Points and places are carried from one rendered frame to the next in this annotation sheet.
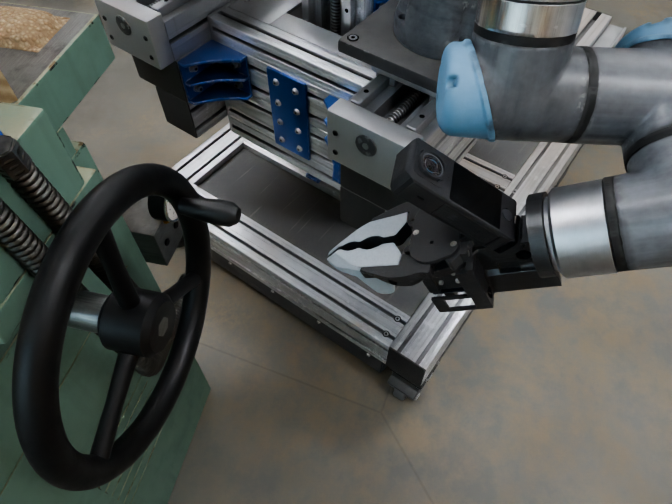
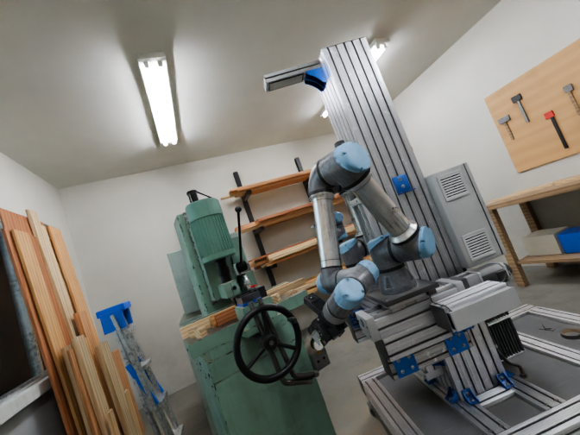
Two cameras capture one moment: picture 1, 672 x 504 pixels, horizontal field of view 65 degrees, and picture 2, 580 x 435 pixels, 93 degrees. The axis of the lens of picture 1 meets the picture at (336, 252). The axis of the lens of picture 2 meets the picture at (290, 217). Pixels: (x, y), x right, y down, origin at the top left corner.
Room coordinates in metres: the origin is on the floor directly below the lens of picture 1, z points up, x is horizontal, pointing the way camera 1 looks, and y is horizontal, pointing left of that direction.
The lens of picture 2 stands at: (-0.35, -0.81, 1.13)
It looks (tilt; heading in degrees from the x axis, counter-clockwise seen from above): 6 degrees up; 47
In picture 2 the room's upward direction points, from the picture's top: 20 degrees counter-clockwise
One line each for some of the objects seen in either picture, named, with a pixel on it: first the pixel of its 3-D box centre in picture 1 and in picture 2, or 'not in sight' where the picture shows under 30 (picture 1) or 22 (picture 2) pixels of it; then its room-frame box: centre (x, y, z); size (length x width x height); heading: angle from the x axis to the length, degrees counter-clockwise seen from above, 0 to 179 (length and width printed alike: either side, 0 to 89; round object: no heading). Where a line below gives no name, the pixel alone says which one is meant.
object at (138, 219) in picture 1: (137, 224); (315, 356); (0.53, 0.32, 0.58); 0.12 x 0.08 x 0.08; 77
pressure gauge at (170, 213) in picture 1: (166, 203); (317, 345); (0.51, 0.25, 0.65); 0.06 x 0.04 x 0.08; 167
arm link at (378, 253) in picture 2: not in sight; (385, 249); (0.69, -0.16, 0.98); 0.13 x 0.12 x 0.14; 86
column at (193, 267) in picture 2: not in sight; (211, 270); (0.37, 0.80, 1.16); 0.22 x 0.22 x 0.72; 77
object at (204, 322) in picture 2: not in sight; (241, 307); (0.34, 0.53, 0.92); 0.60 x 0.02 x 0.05; 167
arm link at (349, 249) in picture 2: not in sight; (351, 250); (0.99, 0.24, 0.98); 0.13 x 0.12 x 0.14; 158
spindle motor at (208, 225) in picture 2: not in sight; (210, 230); (0.31, 0.51, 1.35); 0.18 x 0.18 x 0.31
